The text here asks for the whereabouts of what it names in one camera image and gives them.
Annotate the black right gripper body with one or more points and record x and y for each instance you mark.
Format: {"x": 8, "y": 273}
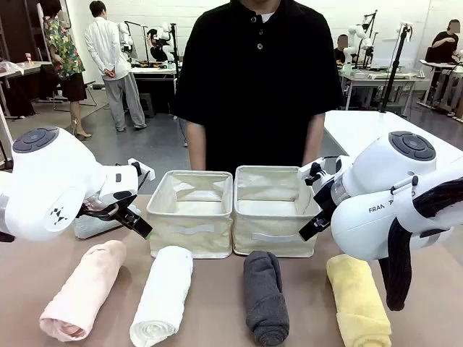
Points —
{"x": 327, "y": 202}

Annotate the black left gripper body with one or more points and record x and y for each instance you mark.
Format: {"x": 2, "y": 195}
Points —
{"x": 99, "y": 211}

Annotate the pale teal towel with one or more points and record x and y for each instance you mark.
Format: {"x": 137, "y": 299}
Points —
{"x": 94, "y": 227}

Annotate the white towel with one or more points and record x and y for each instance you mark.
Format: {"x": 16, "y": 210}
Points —
{"x": 162, "y": 296}

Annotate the pink towel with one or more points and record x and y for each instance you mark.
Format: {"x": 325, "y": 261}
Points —
{"x": 83, "y": 289}

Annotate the dark grey towel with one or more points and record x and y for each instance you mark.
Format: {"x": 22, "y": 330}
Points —
{"x": 266, "y": 296}

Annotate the yellow towel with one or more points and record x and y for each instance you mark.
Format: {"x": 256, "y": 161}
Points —
{"x": 358, "y": 300}

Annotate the person's right forearm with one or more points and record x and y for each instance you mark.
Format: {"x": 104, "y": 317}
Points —
{"x": 196, "y": 148}

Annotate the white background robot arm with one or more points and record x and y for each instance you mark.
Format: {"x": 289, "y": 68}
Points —
{"x": 360, "y": 39}
{"x": 125, "y": 39}
{"x": 161, "y": 41}

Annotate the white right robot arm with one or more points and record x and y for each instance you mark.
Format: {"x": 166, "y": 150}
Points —
{"x": 383, "y": 180}

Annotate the person's left forearm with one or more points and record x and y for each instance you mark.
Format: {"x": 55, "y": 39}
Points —
{"x": 313, "y": 141}

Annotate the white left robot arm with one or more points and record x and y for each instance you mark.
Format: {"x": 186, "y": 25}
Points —
{"x": 43, "y": 180}

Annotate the cream fabric storage bin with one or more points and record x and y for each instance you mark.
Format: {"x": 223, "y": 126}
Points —
{"x": 188, "y": 227}
{"x": 275, "y": 231}

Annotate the large white side table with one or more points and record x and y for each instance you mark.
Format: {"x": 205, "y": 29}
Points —
{"x": 380, "y": 126}

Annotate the dark plastic stool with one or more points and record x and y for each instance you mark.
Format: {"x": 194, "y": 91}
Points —
{"x": 146, "y": 105}

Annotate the grey background work table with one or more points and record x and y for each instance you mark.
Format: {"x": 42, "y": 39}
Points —
{"x": 380, "y": 77}

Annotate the person in black polo shirt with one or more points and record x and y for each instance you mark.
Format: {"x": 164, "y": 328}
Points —
{"x": 257, "y": 79}

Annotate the man in white shirt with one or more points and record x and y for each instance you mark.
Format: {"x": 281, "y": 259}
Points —
{"x": 112, "y": 61}

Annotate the white background work table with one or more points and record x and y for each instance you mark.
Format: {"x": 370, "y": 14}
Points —
{"x": 153, "y": 70}

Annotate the seated person in black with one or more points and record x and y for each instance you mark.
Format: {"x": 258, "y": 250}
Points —
{"x": 340, "y": 50}

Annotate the black tripod stand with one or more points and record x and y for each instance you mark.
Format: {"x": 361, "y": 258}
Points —
{"x": 396, "y": 65}

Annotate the woman in floral shirt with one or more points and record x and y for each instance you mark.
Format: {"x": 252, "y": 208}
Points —
{"x": 65, "y": 54}

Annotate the table with pink bag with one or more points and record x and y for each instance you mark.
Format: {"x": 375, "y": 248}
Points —
{"x": 21, "y": 70}

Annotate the person in black at desk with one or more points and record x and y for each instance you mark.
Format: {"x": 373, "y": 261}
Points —
{"x": 446, "y": 43}

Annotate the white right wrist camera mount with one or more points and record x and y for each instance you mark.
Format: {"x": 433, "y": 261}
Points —
{"x": 325, "y": 173}

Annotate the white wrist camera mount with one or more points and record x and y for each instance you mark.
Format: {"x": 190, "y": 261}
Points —
{"x": 325, "y": 173}
{"x": 123, "y": 173}

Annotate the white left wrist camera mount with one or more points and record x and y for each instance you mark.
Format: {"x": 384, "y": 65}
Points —
{"x": 123, "y": 173}

